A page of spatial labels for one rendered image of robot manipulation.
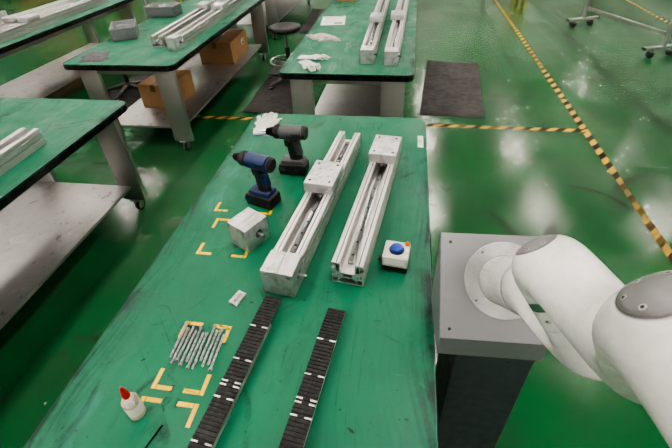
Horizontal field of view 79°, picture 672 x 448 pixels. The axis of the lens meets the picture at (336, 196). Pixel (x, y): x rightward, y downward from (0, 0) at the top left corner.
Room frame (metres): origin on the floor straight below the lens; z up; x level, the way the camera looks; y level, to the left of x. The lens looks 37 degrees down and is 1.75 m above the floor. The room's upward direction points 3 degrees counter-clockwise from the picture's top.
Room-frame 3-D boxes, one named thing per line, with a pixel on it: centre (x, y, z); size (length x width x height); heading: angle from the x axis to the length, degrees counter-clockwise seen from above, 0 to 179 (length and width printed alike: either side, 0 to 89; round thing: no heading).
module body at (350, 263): (1.22, -0.14, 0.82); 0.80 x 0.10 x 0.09; 163
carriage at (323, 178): (1.28, 0.04, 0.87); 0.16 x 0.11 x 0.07; 163
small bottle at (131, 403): (0.47, 0.49, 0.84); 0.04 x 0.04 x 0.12
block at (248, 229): (1.05, 0.30, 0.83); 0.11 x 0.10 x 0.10; 51
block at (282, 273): (0.85, 0.16, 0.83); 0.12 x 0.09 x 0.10; 73
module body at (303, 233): (1.28, 0.04, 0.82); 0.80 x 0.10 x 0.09; 163
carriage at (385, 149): (1.46, -0.22, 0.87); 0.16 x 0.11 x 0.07; 163
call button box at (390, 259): (0.92, -0.17, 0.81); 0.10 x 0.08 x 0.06; 73
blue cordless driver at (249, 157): (1.29, 0.31, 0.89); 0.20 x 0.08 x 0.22; 61
